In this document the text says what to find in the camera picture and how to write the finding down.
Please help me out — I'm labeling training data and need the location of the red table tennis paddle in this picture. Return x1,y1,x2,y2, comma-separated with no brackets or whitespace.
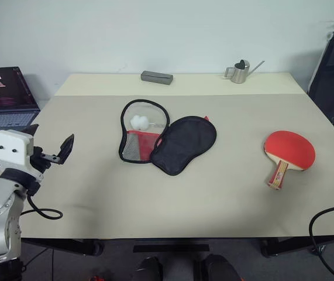
263,130,316,191

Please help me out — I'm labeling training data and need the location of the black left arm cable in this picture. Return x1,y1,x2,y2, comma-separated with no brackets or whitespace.
20,187,64,221

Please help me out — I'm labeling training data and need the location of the white ball cluster with ring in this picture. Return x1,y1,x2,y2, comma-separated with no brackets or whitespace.
129,114,165,131

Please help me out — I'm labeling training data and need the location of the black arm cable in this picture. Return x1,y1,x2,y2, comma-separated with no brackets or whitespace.
308,203,334,281
20,187,64,221

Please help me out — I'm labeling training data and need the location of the open laptop computer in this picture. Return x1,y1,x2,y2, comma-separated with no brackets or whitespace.
0,66,42,136

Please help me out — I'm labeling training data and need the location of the black flat bar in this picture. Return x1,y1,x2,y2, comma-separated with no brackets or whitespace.
133,245,211,253

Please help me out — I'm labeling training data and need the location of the grey rectangular box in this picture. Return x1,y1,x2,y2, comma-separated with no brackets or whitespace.
140,70,174,86

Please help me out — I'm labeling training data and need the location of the steel watering can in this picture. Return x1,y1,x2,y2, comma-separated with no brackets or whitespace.
223,59,266,85

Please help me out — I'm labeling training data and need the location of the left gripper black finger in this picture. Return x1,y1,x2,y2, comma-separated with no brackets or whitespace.
20,124,40,138
57,133,75,166

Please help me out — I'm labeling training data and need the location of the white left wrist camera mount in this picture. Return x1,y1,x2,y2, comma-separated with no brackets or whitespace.
0,129,35,174

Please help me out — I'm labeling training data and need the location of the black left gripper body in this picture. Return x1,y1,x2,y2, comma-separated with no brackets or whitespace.
29,145,61,179

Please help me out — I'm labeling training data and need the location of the black red paddle case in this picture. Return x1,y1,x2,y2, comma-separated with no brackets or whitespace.
118,98,218,177

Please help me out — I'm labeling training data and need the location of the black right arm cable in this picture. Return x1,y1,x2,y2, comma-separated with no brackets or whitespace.
308,203,334,281

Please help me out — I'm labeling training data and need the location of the dark rounded shape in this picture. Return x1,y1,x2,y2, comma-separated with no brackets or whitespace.
201,253,241,281
138,256,163,281

